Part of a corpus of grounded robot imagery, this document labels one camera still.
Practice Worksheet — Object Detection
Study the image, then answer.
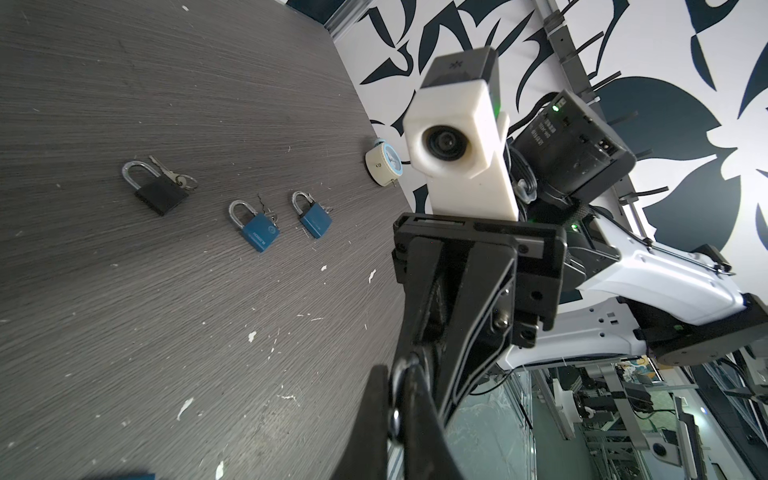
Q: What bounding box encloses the blue padlock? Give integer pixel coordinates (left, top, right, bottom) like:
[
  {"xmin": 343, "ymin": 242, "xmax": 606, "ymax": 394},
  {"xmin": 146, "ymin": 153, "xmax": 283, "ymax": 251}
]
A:
[
  {"xmin": 228, "ymin": 195, "xmax": 280, "ymax": 253},
  {"xmin": 291, "ymin": 191, "xmax": 332, "ymax": 239}
]

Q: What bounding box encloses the small blue alarm clock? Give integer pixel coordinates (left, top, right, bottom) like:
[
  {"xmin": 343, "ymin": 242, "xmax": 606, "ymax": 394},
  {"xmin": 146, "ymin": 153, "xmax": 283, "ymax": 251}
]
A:
[{"xmin": 364, "ymin": 138, "xmax": 403, "ymax": 187}]

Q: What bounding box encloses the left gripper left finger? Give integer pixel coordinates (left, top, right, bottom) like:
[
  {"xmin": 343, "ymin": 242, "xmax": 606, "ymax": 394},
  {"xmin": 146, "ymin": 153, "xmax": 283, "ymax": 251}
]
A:
[{"xmin": 331, "ymin": 365, "xmax": 390, "ymax": 480}]

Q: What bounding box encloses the black padlock with key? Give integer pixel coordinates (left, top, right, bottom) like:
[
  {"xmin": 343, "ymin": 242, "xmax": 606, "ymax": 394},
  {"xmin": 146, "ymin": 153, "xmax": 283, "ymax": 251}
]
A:
[{"xmin": 121, "ymin": 155, "xmax": 199, "ymax": 216}]

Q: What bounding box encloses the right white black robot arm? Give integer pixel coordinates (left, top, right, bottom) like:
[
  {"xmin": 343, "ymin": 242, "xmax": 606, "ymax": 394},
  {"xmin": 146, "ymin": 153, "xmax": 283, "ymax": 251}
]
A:
[{"xmin": 389, "ymin": 81, "xmax": 767, "ymax": 434}]

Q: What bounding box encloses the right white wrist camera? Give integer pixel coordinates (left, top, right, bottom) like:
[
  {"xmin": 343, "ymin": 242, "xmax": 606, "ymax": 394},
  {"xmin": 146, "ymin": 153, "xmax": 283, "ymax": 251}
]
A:
[{"xmin": 403, "ymin": 46, "xmax": 519, "ymax": 221}]

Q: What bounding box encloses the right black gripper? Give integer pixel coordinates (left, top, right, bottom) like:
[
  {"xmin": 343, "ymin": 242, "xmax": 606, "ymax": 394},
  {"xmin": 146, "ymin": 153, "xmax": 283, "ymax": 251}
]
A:
[{"xmin": 392, "ymin": 213, "xmax": 566, "ymax": 424}]

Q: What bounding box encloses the small black padlock back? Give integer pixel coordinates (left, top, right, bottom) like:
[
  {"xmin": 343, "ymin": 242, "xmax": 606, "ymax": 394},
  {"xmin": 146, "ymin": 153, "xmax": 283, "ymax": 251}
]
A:
[{"xmin": 388, "ymin": 351, "xmax": 430, "ymax": 444}]

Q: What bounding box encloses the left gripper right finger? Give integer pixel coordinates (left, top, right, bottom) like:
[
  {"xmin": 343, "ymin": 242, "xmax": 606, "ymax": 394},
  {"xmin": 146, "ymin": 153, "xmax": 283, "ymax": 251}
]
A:
[{"xmin": 400, "ymin": 365, "xmax": 464, "ymax": 480}]

